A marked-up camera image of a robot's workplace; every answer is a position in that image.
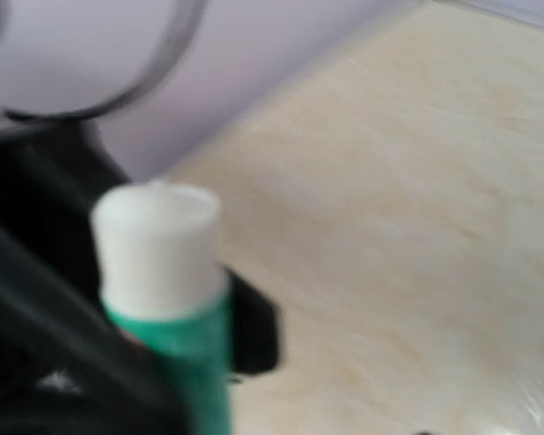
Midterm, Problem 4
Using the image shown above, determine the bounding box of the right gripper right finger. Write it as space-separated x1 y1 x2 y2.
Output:
0 228 193 434

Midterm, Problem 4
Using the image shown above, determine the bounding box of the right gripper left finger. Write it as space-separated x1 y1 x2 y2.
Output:
0 121 285 377

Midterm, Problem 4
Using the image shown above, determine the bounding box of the white green glue stick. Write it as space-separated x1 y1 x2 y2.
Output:
91 182 232 434

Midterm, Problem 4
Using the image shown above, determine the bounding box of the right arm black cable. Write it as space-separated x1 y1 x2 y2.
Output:
4 0 209 121

